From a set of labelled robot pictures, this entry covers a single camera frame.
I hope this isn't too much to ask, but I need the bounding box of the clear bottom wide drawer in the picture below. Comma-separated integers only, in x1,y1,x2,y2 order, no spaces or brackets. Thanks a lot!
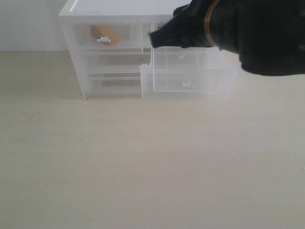
80,73,141,99

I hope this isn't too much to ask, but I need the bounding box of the clear wide drawer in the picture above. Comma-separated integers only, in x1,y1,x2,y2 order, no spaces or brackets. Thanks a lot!
81,52,151,74
80,73,141,99

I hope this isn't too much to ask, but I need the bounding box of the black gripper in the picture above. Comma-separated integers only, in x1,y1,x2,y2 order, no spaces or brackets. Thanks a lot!
149,0,213,49

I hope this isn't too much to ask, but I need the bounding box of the clear middle wide drawer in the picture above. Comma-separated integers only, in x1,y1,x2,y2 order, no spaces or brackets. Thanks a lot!
81,52,151,74

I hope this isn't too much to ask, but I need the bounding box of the white plastic drawer cabinet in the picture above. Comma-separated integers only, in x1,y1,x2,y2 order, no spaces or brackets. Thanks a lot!
59,0,208,99

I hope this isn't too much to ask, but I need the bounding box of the brown cardboard box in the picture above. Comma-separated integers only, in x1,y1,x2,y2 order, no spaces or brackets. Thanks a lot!
91,24,120,45

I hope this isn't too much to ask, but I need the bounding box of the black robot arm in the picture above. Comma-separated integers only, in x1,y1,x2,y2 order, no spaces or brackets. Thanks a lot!
149,0,305,76

